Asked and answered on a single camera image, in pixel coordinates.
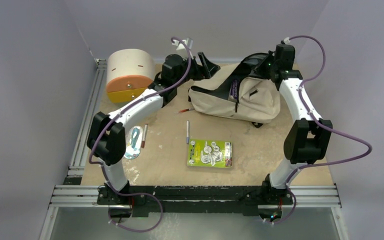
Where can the purple treehouse book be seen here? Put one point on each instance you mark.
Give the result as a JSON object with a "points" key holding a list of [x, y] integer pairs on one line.
{"points": [[234, 90]]}

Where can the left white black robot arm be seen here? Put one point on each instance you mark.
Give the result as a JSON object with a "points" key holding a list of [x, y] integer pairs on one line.
{"points": [[106, 139]]}

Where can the blister pack with blue scissors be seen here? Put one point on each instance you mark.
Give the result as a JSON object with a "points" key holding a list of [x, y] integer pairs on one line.
{"points": [[133, 143]]}

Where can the dark red marker pen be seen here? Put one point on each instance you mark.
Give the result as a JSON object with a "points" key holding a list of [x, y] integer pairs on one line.
{"points": [[144, 136]]}

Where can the purple grey marker pen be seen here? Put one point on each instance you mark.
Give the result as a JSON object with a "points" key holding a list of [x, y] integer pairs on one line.
{"points": [[187, 132]]}

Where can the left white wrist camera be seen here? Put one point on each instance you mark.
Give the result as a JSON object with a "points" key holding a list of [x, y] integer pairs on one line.
{"points": [[184, 44]]}

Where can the beige canvas student backpack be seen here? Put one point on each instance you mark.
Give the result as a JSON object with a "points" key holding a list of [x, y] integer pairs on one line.
{"points": [[240, 91]]}

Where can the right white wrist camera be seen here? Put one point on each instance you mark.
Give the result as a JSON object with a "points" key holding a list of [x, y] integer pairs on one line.
{"points": [[286, 41]]}

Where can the green illustrated book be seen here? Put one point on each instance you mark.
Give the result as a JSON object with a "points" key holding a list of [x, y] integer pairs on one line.
{"points": [[210, 153]]}

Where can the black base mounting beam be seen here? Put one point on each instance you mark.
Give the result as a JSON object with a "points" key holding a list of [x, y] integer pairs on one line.
{"points": [[248, 200]]}

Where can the aluminium frame rails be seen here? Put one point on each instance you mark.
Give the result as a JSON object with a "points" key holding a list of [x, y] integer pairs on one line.
{"points": [[73, 212]]}

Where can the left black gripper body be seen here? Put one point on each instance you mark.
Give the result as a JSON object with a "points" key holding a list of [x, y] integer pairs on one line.
{"points": [[196, 73]]}

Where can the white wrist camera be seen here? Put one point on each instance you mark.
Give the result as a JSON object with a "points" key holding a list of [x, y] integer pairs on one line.
{"points": [[286, 41], [184, 44]]}

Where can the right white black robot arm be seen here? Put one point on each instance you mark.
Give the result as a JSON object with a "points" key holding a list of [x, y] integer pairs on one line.
{"points": [[306, 142]]}

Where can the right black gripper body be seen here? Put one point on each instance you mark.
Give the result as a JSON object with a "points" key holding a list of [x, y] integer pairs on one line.
{"points": [[275, 67]]}

